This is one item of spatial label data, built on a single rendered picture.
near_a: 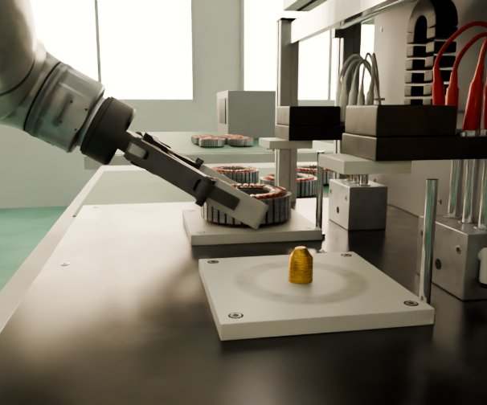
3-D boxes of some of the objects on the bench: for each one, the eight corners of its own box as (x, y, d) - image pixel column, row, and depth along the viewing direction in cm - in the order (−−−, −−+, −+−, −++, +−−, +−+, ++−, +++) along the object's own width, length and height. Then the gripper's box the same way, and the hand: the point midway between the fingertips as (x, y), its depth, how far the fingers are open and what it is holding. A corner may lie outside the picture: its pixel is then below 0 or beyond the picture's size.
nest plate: (190, 246, 57) (190, 235, 57) (182, 218, 72) (182, 209, 72) (322, 239, 60) (322, 229, 60) (288, 214, 75) (288, 205, 74)
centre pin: (292, 284, 41) (292, 251, 41) (285, 276, 43) (286, 245, 43) (315, 283, 42) (316, 250, 41) (308, 276, 43) (308, 243, 43)
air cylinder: (461, 301, 41) (467, 232, 40) (414, 272, 48) (417, 213, 47) (519, 297, 42) (526, 230, 41) (464, 269, 49) (468, 211, 48)
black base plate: (-117, 567, 20) (-125, 514, 19) (83, 218, 82) (83, 204, 81) (858, 433, 28) (867, 394, 28) (368, 209, 90) (369, 195, 90)
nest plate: (220, 341, 34) (220, 323, 34) (198, 271, 48) (198, 258, 48) (434, 325, 37) (435, 308, 36) (353, 263, 51) (353, 251, 51)
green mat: (72, 217, 83) (72, 215, 83) (104, 171, 143) (104, 170, 142) (588, 198, 100) (588, 198, 100) (424, 165, 159) (424, 164, 159)
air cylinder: (347, 231, 64) (349, 186, 63) (327, 218, 72) (328, 177, 71) (386, 229, 65) (388, 185, 64) (362, 217, 73) (364, 177, 72)
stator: (206, 230, 59) (205, 198, 59) (197, 211, 70) (196, 183, 70) (301, 226, 61) (302, 194, 61) (278, 208, 72) (279, 182, 71)
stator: (269, 200, 97) (269, 180, 96) (253, 190, 108) (253, 173, 107) (325, 198, 100) (326, 178, 99) (304, 189, 110) (305, 171, 110)
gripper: (88, 143, 73) (223, 213, 78) (59, 161, 49) (256, 260, 54) (113, 96, 72) (247, 169, 77) (96, 89, 48) (292, 196, 53)
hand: (243, 202), depth 65 cm, fingers open, 13 cm apart
